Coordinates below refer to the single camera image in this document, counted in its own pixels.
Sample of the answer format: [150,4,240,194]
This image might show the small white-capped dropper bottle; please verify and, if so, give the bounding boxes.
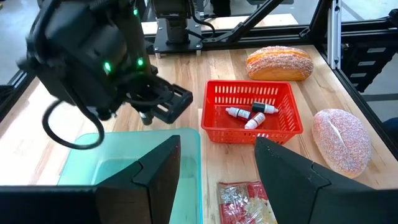
[251,101,279,114]
[244,111,266,130]
[225,106,252,121]

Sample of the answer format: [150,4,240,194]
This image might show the oval sprinkled bread roll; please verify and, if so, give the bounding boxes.
[312,108,373,179]

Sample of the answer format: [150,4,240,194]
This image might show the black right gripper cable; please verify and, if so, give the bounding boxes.
[42,99,106,151]

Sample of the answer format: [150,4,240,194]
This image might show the long sprinkled bread loaf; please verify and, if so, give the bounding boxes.
[246,45,314,82]

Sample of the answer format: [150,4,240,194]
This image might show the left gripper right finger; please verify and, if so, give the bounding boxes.
[254,136,374,224]

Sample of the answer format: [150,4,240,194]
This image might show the black rack with white labels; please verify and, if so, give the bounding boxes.
[341,40,398,94]

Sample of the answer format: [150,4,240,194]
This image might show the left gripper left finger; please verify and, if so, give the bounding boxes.
[95,134,182,224]

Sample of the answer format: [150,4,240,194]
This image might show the red plastic slotted basket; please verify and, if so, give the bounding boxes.
[200,80,304,146]

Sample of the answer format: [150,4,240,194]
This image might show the person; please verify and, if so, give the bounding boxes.
[382,116,398,149]

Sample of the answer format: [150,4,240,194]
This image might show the red food packet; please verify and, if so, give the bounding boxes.
[216,180,277,224]

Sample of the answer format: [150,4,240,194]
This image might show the teal translucent plastic bin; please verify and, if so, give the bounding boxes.
[57,128,203,224]

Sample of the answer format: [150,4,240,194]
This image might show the silver aluminium frame post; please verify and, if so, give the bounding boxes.
[326,0,343,71]

